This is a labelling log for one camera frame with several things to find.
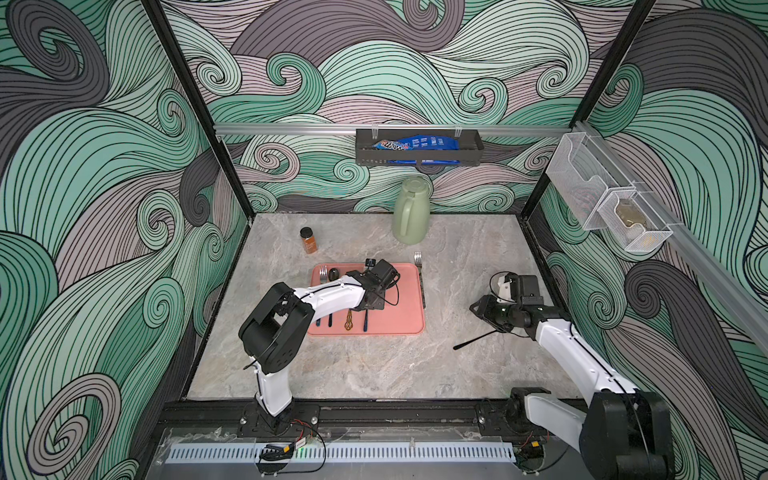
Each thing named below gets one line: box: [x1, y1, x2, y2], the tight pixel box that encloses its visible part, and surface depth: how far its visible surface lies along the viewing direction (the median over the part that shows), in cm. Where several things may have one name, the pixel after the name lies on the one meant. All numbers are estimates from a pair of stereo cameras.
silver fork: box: [414, 251, 426, 310], surface depth 109 cm
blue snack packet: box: [372, 135, 459, 151], surface depth 94 cm
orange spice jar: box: [300, 226, 318, 254], surface depth 105 cm
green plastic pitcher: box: [392, 175, 431, 245], surface depth 97 cm
